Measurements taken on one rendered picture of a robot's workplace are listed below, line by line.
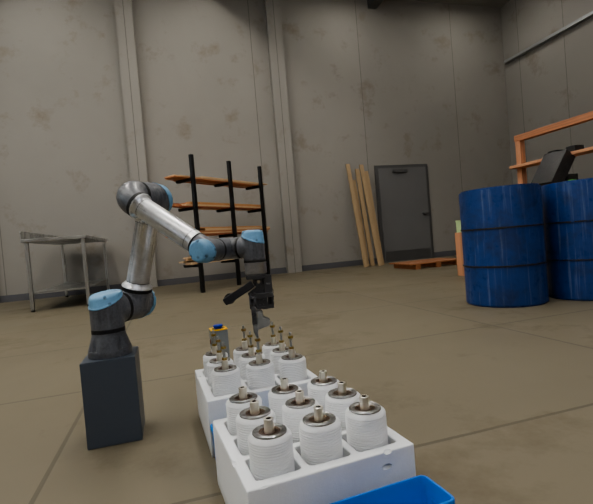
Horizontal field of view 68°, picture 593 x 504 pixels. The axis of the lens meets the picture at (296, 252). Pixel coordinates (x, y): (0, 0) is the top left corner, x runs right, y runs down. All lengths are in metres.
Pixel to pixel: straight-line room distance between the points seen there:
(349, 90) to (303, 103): 1.12
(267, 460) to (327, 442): 0.14
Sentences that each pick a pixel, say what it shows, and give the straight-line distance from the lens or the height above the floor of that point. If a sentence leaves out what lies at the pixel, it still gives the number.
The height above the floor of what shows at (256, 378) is 0.21.
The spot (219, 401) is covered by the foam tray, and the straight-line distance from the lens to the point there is 1.48.
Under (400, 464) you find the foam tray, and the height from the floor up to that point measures 0.14.
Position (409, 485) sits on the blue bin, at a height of 0.11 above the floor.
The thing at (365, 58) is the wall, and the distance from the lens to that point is 10.68.
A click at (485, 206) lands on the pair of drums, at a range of 3.76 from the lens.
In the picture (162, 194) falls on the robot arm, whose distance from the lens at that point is 1.73.
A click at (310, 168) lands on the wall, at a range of 9.48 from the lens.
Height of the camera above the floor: 0.66
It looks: 1 degrees down
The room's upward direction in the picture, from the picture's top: 5 degrees counter-clockwise
